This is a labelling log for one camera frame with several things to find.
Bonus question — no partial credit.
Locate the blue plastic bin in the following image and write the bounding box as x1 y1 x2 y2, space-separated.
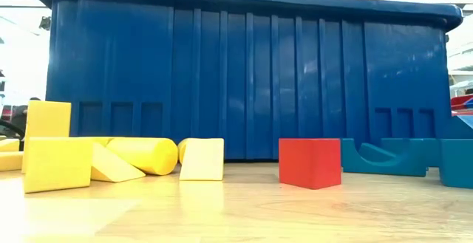
31 0 464 162

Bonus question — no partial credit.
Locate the yellow cube block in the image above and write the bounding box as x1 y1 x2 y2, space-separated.
24 137 93 194
79 136 114 143
179 137 225 182

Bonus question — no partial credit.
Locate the red cube block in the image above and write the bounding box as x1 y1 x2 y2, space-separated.
279 137 342 191

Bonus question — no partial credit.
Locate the yellow cylinder block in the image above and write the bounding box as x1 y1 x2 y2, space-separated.
106 137 179 176

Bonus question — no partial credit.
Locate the blue cube block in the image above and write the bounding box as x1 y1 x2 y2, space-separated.
360 143 397 162
438 138 473 190

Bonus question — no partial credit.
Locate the blue arch block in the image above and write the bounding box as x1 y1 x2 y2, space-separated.
341 138 428 177

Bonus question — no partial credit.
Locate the blue rectangular block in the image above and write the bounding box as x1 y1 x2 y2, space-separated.
445 114 473 140

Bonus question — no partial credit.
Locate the person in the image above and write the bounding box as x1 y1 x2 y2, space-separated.
10 97 42 137

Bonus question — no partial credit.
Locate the black diagonal beam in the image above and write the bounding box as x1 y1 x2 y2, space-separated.
0 119 26 151

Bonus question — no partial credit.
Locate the overhead light bar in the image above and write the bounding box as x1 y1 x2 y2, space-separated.
0 0 473 15

